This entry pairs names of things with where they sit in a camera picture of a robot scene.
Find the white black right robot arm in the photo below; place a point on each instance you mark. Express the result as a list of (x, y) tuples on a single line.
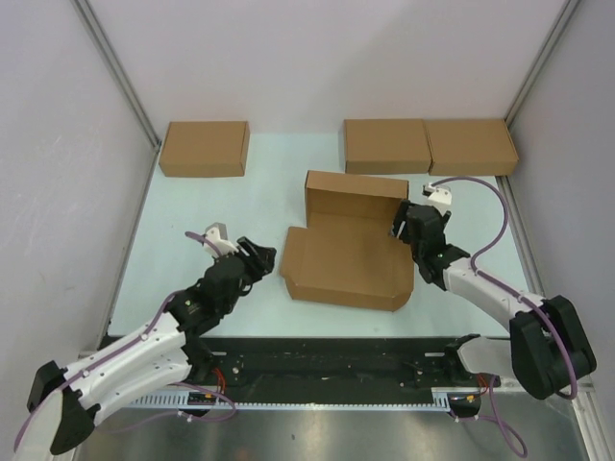
[(548, 347)]

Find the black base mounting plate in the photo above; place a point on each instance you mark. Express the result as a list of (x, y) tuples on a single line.
[(330, 371)]

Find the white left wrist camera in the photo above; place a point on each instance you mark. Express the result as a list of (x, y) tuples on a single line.
[(216, 241)]

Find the cardboard box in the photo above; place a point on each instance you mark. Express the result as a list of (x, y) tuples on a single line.
[(346, 255), (205, 149), (470, 147), (386, 146)]

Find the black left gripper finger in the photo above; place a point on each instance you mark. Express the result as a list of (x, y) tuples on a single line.
[(256, 256), (255, 271)]

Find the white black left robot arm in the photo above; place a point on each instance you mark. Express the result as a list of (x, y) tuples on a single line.
[(67, 403)]

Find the aluminium corner post left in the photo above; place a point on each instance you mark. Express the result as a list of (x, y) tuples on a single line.
[(111, 60)]

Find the aluminium corner post right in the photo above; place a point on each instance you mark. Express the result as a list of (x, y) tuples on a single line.
[(562, 21)]

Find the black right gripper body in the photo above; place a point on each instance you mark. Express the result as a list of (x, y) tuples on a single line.
[(405, 235)]

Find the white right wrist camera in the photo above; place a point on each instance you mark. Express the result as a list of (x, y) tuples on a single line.
[(439, 197)]

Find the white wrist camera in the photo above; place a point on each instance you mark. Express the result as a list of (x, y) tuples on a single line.
[(216, 241), (439, 197)]

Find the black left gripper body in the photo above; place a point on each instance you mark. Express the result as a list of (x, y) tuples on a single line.
[(227, 305)]

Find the aluminium corner post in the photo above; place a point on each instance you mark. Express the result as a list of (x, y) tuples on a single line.
[(562, 21), (111, 60)]

